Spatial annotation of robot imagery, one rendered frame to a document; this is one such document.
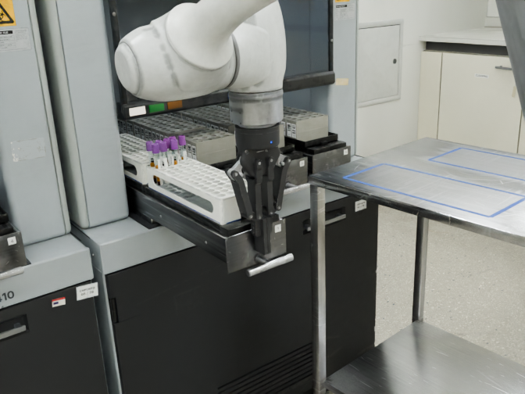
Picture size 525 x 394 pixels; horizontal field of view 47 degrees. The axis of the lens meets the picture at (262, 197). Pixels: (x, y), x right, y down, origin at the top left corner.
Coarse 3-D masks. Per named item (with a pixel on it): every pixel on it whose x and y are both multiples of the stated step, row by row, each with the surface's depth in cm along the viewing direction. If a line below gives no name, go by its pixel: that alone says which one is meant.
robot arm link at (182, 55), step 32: (224, 0) 74; (256, 0) 74; (160, 32) 80; (192, 32) 78; (224, 32) 77; (128, 64) 79; (160, 64) 79; (192, 64) 80; (224, 64) 83; (160, 96) 83; (192, 96) 87
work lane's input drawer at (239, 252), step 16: (128, 192) 135; (144, 192) 131; (144, 208) 130; (160, 208) 123; (176, 208) 120; (176, 224) 119; (192, 224) 113; (208, 224) 111; (224, 224) 108; (240, 224) 107; (192, 240) 115; (208, 240) 110; (224, 240) 105; (240, 240) 107; (272, 240) 111; (224, 256) 106; (240, 256) 108; (256, 256) 110; (272, 256) 112; (288, 256) 109; (256, 272) 105
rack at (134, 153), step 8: (120, 136) 155; (128, 136) 156; (120, 144) 147; (128, 144) 148; (136, 144) 147; (144, 144) 147; (128, 152) 139; (136, 152) 140; (144, 152) 139; (128, 160) 136; (136, 160) 132; (144, 160) 133; (128, 168) 147; (136, 168) 133; (144, 168) 131; (136, 176) 134; (144, 176) 131
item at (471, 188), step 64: (320, 192) 132; (384, 192) 119; (448, 192) 118; (512, 192) 116; (320, 256) 137; (320, 320) 143; (320, 384) 149; (384, 384) 147; (448, 384) 146; (512, 384) 145
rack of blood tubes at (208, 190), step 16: (192, 160) 131; (160, 176) 124; (176, 176) 122; (192, 176) 120; (208, 176) 119; (224, 176) 120; (160, 192) 126; (176, 192) 123; (192, 192) 114; (208, 192) 110; (224, 192) 110; (192, 208) 116; (208, 208) 119; (224, 208) 107
